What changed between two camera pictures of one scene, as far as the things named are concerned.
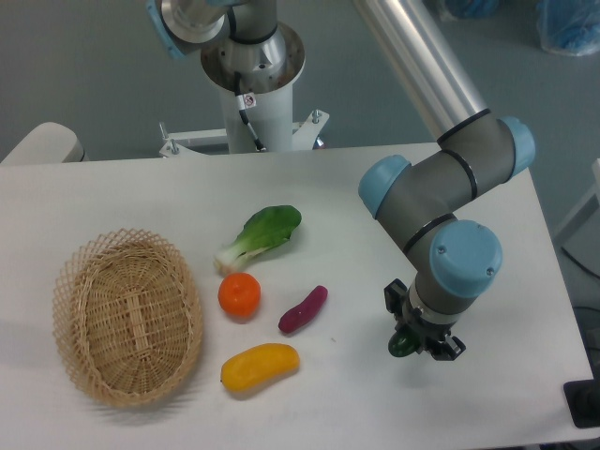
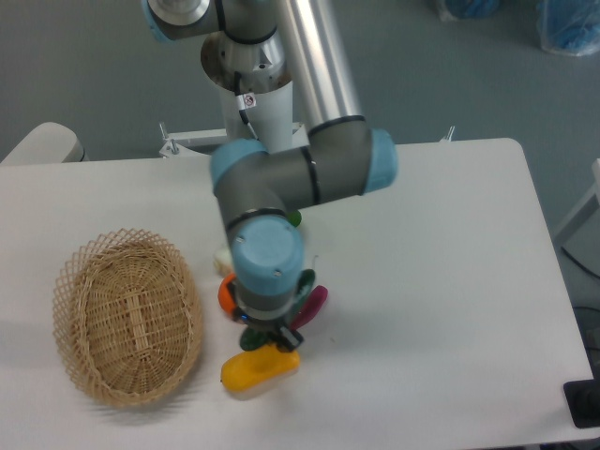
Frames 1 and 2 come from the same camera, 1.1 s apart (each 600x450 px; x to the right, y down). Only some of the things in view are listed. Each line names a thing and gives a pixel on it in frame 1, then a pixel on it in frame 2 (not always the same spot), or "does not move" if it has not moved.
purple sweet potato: x=303 y=313 does not move
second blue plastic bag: x=475 y=8 does not move
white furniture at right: x=579 y=235 does not move
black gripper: x=422 y=328 -> x=270 y=324
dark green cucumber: x=402 y=343 -> x=255 y=337
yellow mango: x=257 y=365 does not move
